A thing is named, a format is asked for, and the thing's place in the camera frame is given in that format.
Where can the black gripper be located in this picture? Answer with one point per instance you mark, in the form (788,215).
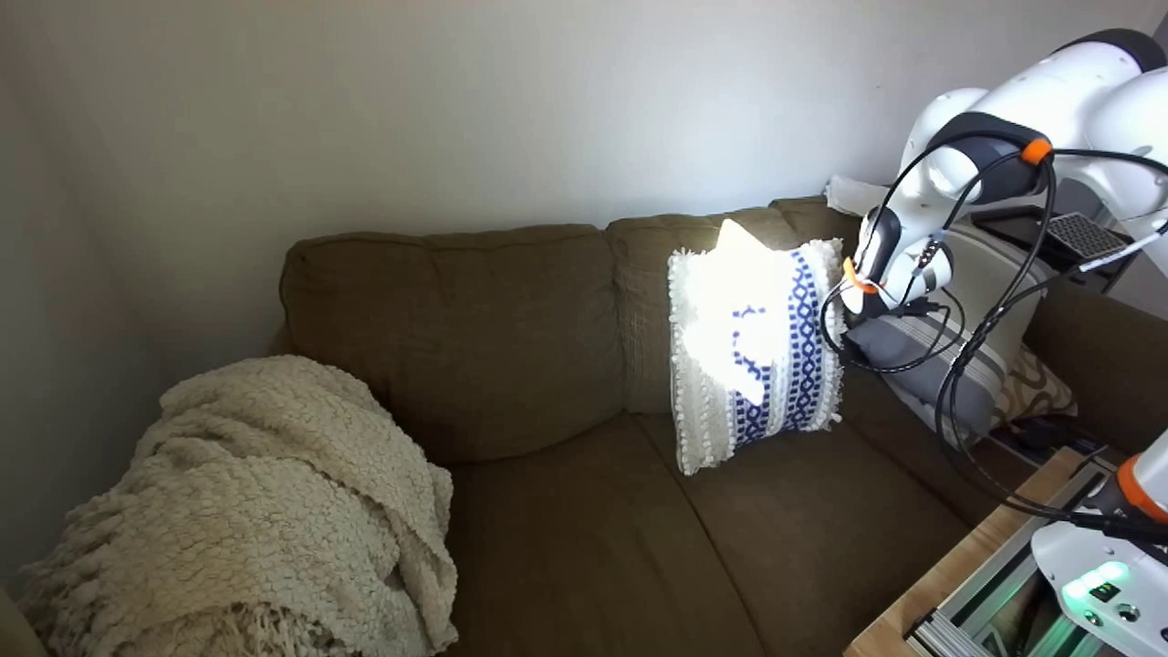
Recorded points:
(906,259)

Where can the blue white patterned pillow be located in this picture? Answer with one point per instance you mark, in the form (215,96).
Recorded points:
(788,367)

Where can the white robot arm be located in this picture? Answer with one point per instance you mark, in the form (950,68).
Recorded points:
(1096,84)

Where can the beige patterned pillow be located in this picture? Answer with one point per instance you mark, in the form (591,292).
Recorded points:
(1046,390)

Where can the dark side table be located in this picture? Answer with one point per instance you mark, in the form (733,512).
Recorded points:
(1024,236)

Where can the grey flat pad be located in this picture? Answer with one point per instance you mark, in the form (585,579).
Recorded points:
(1079,230)

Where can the wooden table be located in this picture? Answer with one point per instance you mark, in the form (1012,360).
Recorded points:
(970,559)

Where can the brown fabric sofa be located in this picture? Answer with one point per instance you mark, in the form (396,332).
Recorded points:
(512,331)

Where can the cream knitted blanket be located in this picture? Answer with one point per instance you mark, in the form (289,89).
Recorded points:
(240,512)

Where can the aluminium frame rail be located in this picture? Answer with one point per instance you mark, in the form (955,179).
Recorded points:
(970,607)

